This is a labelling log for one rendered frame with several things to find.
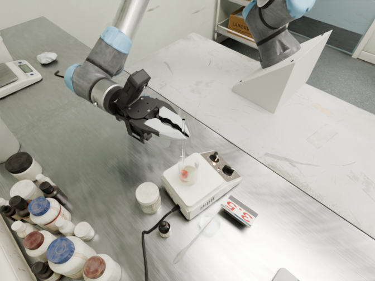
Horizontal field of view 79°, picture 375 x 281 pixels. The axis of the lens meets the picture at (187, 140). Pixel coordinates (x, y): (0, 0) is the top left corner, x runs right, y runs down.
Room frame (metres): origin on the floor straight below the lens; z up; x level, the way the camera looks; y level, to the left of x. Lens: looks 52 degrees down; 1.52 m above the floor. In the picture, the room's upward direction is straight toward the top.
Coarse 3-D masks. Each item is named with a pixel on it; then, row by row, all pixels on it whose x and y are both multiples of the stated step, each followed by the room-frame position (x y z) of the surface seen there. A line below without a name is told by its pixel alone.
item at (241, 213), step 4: (228, 200) 0.27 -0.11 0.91; (224, 204) 0.24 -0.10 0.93; (228, 204) 0.25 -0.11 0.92; (232, 204) 0.25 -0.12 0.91; (228, 208) 0.23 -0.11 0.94; (232, 208) 0.24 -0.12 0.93; (236, 208) 0.24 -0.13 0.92; (240, 208) 0.24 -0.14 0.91; (236, 212) 0.22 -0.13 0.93; (240, 212) 0.23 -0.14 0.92; (244, 212) 0.23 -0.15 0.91; (240, 216) 0.21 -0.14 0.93; (244, 216) 0.21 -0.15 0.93; (248, 216) 0.22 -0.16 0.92; (248, 220) 0.20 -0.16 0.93; (252, 220) 0.21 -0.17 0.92
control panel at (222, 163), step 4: (208, 152) 0.40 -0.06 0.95; (212, 152) 0.41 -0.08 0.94; (204, 156) 0.38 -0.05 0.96; (208, 156) 0.38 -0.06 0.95; (208, 160) 0.37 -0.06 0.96; (220, 160) 0.38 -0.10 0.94; (212, 164) 0.35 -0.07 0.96; (216, 164) 0.36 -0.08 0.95; (220, 164) 0.36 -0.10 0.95; (224, 164) 0.37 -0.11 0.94; (228, 164) 0.37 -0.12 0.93; (216, 168) 0.34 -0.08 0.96; (220, 168) 0.34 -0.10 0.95; (220, 172) 0.33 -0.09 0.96; (236, 172) 0.34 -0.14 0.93; (224, 176) 0.31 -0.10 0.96; (228, 176) 0.32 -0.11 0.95; (232, 176) 0.32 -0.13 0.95; (236, 176) 0.33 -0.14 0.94; (240, 176) 0.33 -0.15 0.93; (228, 180) 0.30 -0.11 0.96
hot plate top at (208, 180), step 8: (200, 160) 0.35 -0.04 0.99; (176, 168) 0.32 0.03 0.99; (200, 168) 0.32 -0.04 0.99; (208, 168) 0.32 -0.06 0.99; (168, 176) 0.30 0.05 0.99; (176, 176) 0.30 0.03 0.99; (200, 176) 0.30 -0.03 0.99; (208, 176) 0.30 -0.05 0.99; (216, 176) 0.30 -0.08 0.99; (176, 184) 0.28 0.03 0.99; (200, 184) 0.28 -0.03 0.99; (208, 184) 0.28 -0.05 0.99; (216, 184) 0.28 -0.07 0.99; (176, 192) 0.25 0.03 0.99; (184, 192) 0.25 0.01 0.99; (192, 192) 0.25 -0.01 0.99; (200, 192) 0.25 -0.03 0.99; (208, 192) 0.25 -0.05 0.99; (184, 200) 0.23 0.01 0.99; (192, 200) 0.23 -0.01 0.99
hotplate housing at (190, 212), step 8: (168, 184) 0.29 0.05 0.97; (224, 184) 0.29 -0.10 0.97; (232, 184) 0.30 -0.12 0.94; (168, 192) 0.28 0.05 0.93; (216, 192) 0.26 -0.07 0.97; (224, 192) 0.28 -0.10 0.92; (176, 200) 0.25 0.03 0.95; (200, 200) 0.24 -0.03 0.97; (208, 200) 0.25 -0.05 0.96; (176, 208) 0.23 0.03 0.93; (184, 208) 0.22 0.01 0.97; (192, 208) 0.22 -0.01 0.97; (200, 208) 0.23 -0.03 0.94; (192, 216) 0.21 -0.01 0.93
